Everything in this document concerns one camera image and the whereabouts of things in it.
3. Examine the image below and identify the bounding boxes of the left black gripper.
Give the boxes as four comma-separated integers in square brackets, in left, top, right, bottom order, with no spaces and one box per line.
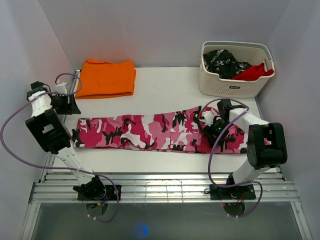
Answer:
[50,93,81,115]

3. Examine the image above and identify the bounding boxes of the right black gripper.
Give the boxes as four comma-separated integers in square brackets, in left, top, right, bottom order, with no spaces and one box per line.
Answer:
[202,118,234,148]

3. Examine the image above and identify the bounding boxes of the pink camouflage trousers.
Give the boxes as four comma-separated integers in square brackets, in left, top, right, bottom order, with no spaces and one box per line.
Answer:
[71,106,251,155]

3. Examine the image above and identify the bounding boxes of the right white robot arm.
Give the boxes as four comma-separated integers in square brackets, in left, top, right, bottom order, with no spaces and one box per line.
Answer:
[198,98,288,201]

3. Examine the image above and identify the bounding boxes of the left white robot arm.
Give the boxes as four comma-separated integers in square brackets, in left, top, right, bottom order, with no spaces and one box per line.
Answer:
[25,81,106,200]

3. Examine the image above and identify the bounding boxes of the folded orange trousers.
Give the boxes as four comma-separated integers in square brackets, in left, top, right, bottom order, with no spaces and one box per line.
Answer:
[75,58,136,99]

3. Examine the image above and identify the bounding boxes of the black white patterned trousers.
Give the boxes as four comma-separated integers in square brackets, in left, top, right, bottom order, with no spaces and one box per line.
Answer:
[202,49,252,80]

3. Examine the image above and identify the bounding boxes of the red trousers in basket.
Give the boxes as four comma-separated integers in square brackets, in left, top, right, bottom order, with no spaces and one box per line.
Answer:
[232,63,275,81]

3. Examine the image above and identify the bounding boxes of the cream plastic laundry basket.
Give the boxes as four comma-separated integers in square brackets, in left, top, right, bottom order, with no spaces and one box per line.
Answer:
[198,40,275,98]

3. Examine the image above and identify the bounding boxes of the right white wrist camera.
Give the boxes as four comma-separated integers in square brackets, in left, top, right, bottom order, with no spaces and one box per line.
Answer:
[199,107,220,126]

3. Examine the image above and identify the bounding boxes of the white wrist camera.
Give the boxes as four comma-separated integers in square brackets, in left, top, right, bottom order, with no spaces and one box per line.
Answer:
[199,107,220,126]
[55,82,68,95]

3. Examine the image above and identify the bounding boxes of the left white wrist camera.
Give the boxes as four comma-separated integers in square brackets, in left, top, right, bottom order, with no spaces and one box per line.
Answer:
[55,82,68,95]

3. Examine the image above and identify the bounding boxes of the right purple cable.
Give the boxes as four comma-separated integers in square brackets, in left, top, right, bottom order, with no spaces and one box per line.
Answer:
[198,97,263,218]

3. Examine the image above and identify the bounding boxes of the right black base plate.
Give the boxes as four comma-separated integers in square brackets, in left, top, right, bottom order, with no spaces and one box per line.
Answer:
[209,184,256,200]

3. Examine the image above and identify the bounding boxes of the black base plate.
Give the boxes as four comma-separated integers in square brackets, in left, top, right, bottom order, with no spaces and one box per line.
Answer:
[209,184,256,200]
[76,184,122,201]

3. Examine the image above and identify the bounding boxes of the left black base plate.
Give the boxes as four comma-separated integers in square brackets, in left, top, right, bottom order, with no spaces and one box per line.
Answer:
[76,184,122,201]

